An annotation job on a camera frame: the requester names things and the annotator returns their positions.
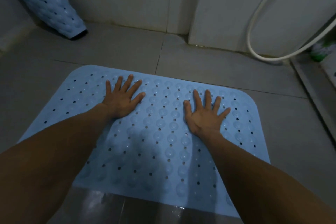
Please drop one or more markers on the person's right hand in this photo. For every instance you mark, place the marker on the person's right hand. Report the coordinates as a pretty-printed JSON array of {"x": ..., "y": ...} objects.
[{"x": 204, "y": 120}]

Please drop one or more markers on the person's left hand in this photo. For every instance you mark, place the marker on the person's left hand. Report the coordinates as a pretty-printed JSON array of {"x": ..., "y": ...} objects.
[{"x": 120, "y": 103}]

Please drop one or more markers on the blue bath mat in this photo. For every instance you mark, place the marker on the blue bath mat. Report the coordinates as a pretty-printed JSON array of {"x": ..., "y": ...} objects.
[
  {"x": 162, "y": 132},
  {"x": 50, "y": 0}
]

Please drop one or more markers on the person's left forearm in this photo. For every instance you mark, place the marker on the person's left forearm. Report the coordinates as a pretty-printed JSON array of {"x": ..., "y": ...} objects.
[{"x": 52, "y": 160}]

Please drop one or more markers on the person's right forearm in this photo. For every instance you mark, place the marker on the person's right forearm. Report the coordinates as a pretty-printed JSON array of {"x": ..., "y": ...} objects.
[{"x": 262, "y": 179}]

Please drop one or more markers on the green toilet brush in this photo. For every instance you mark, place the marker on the green toilet brush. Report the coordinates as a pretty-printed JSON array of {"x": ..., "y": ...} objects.
[{"x": 320, "y": 52}]

